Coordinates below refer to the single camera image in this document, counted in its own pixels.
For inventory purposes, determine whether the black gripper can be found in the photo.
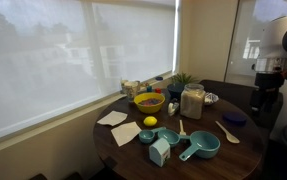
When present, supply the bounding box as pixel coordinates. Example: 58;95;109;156
249;70;286;118

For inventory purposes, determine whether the glass sugar jar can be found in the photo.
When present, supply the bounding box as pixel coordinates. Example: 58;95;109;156
179;83;207;120

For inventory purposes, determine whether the green spiky plant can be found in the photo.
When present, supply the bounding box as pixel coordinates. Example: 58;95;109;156
170;72;199;86

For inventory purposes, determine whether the small white dispenser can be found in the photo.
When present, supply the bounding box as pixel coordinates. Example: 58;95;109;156
167;97;181;117

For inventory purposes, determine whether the small white paper napkin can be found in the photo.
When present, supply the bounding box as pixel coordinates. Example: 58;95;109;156
96;110;129;127

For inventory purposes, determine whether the dark chair back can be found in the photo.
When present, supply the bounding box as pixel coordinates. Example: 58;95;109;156
28;173;48;180

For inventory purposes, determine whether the dark blue round lid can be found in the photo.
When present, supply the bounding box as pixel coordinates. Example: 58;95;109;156
222;111;248;127

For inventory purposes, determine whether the dark blue bowl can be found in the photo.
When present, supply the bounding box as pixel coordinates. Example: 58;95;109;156
166;82;186;100

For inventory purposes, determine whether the toy milk carton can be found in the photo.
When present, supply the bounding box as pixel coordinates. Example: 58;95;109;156
148;137;172;168

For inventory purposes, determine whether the large white paper napkin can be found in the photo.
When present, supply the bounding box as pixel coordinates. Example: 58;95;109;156
110;121;143;148

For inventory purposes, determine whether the patterned paper cup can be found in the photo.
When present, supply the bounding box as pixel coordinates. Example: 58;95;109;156
123;80;141;103

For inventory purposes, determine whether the wide sheer window shade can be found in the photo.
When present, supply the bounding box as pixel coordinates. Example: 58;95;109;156
0;0;178;145

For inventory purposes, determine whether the large teal measuring cup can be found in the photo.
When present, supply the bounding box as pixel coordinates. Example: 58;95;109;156
178;130;222;162

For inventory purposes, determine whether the yellow bowl with candies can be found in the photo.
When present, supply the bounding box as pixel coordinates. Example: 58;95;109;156
133;92;167;115

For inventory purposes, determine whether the small teal measuring cup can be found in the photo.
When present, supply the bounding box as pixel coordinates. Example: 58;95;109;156
138;126;167;145

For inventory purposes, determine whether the yellow lemon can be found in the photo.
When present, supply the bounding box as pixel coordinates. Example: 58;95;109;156
143;115;158;127

